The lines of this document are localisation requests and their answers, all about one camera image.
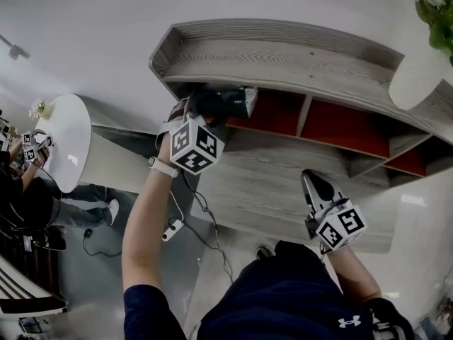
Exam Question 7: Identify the person's navy clothing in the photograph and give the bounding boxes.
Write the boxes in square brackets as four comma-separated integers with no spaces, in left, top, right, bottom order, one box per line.
[122,240,415,340]

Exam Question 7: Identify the grey wooden table top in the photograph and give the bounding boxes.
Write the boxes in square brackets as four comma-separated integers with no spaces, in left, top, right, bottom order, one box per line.
[190,125,398,255]

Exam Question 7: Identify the grey wooden shelf desk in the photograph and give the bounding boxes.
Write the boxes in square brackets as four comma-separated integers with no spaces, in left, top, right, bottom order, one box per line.
[148,18,453,191]

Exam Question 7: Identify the green tissues pack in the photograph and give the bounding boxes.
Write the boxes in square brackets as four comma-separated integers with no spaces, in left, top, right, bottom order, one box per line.
[217,86,259,120]

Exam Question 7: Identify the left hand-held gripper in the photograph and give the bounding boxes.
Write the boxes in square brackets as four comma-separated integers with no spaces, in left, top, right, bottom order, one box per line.
[169,89,231,175]

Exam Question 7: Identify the person's right forearm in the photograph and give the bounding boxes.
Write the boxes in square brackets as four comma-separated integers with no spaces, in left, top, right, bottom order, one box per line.
[323,244,384,302]

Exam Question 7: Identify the white vase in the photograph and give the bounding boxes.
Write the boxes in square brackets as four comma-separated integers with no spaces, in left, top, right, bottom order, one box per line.
[387,47,453,113]

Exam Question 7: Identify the white power strip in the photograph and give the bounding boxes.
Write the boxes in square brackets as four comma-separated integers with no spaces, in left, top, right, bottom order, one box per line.
[161,217,185,242]

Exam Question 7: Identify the small potted pink flowers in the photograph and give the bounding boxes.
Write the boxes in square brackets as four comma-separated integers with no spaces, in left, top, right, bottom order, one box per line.
[28,98,55,122]

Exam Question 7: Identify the white round pedestal table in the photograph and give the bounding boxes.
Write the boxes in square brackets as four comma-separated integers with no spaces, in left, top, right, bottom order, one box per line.
[35,93,143,195]

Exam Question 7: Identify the white wristwatch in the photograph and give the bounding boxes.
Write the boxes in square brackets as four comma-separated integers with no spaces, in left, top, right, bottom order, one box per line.
[147,155,180,179]

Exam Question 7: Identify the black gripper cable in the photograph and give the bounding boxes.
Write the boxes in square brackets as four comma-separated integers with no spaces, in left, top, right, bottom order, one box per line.
[180,171,235,285]

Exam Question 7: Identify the person's left hand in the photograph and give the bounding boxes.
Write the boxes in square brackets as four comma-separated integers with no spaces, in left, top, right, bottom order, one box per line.
[156,98,189,159]

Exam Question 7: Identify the person's left forearm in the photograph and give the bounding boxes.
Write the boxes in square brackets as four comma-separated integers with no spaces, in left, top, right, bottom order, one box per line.
[120,150,180,297]

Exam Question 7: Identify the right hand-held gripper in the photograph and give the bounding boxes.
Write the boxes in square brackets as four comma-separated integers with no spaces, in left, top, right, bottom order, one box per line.
[301,169,369,253]

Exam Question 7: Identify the white power cable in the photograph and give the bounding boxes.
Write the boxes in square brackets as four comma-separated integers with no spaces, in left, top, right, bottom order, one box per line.
[168,188,185,223]

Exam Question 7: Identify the person's left shoe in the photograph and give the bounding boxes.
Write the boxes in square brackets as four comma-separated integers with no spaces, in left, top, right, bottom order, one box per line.
[255,245,277,262]

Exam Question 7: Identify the white wall socket box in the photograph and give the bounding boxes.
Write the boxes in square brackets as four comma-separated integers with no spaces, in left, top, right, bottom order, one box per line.
[0,33,31,62]

